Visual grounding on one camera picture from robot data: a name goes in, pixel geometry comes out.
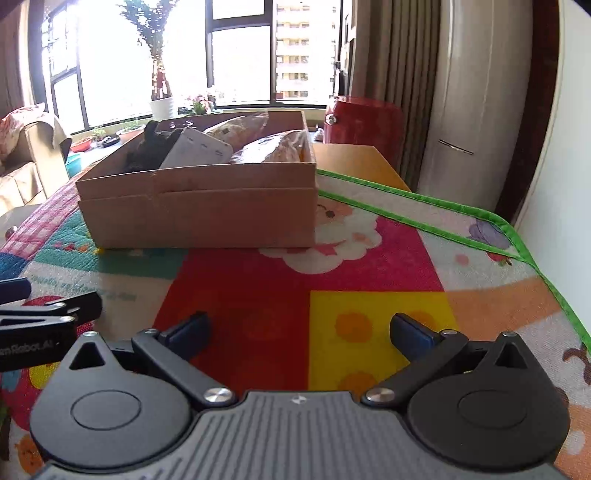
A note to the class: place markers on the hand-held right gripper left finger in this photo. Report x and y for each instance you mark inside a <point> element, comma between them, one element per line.
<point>187,334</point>

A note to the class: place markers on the grey battery charger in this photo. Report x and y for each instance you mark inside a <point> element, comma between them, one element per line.
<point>194,150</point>

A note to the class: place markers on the black plush toy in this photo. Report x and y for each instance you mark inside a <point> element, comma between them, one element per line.
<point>147,150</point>

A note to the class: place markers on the small white planter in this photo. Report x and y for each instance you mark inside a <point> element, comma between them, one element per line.
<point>130,133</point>

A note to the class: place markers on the tan armchair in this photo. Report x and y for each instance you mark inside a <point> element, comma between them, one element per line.
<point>44,157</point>

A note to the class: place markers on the black window frame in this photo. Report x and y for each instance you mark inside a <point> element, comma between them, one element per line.
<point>207,27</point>

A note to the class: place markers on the colourful printed blanket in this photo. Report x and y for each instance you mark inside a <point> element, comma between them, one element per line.
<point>258,295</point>

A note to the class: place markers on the small bread packet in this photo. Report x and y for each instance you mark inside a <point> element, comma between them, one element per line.
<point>238,129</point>

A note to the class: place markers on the pink flowering potted plant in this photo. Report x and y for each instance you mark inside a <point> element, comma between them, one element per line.
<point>198,104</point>

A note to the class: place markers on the cardboard box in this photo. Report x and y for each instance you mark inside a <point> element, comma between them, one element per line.
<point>203,212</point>

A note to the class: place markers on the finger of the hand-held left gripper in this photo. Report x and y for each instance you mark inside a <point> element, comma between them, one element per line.
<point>14,290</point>
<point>78,307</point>

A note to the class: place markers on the floral cushion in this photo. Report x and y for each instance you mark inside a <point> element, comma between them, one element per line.
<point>21,127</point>

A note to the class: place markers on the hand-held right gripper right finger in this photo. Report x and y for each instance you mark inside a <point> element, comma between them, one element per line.
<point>413,337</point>

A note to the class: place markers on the red round bin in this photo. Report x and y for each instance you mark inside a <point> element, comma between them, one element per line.
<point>364,124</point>

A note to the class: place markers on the white standing air conditioner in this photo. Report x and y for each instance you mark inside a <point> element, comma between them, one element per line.
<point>475,101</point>

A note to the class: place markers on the pink oval planter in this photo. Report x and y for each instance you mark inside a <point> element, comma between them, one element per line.
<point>81,144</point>

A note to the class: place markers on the tall plant in white pot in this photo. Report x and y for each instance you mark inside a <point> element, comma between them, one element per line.
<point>161,92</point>

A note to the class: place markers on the large bread packet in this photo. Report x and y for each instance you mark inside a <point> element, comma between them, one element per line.
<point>277,147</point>

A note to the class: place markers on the beige ribbed curtain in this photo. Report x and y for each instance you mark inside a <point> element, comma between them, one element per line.
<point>392,69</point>

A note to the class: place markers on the teal plastic basin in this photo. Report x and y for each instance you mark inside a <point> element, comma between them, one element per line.
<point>74,165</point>

